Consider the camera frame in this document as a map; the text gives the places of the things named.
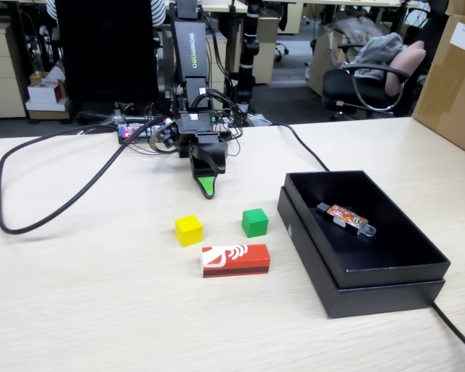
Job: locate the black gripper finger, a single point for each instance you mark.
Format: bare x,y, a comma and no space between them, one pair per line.
216,158

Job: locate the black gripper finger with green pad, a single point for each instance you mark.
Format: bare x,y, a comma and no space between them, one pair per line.
207,186

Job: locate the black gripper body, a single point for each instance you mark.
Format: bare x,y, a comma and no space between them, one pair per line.
207,138

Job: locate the yellow cube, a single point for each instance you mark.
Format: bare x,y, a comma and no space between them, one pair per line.
188,230

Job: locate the green cube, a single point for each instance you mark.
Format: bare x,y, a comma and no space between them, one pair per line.
255,224

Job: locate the red and white rectangular block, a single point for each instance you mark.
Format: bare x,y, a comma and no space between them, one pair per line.
240,261

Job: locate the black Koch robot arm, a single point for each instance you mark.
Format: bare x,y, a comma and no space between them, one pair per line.
190,50

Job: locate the black jointed arm white bands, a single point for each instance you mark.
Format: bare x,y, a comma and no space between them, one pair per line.
249,46

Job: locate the tall cardboard box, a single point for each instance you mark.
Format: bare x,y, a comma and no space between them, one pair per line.
319,66

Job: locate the flat white box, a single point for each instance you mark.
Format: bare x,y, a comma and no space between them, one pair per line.
48,106

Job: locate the white carton box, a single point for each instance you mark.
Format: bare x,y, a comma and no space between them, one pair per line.
42,92

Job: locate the open small cardboard box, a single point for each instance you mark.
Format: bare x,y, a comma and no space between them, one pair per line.
46,75

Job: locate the black cardboard box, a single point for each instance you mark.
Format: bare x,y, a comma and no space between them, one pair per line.
372,252

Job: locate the flat black box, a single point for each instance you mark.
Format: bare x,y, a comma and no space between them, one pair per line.
387,300

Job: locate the large brown cardboard box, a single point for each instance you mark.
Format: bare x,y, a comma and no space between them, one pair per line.
449,97

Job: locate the robot control circuit board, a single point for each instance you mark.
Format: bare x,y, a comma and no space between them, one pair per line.
133,129

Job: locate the black chair caster base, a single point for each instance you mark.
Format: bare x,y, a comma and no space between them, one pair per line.
281,48

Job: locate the black monitor back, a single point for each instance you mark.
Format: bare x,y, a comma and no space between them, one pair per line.
104,50

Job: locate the person in striped shirt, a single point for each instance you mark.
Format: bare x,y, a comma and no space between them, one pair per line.
158,11

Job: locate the colourful USB stick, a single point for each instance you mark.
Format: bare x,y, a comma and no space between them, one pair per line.
346,219

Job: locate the black office chair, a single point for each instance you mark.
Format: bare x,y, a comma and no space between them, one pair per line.
345,87

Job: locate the crumpled clear plastic bag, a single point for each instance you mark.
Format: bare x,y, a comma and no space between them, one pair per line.
356,25

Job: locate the grey cloth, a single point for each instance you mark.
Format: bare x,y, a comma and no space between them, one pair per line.
379,50

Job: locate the pink cushion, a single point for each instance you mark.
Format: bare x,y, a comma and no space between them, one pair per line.
405,64

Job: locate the beige drawer cabinet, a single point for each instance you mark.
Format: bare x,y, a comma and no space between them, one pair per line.
2,77

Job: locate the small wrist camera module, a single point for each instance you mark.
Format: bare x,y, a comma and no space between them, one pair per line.
167,137

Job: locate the beige desk pedestal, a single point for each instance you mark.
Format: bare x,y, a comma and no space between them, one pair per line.
265,50

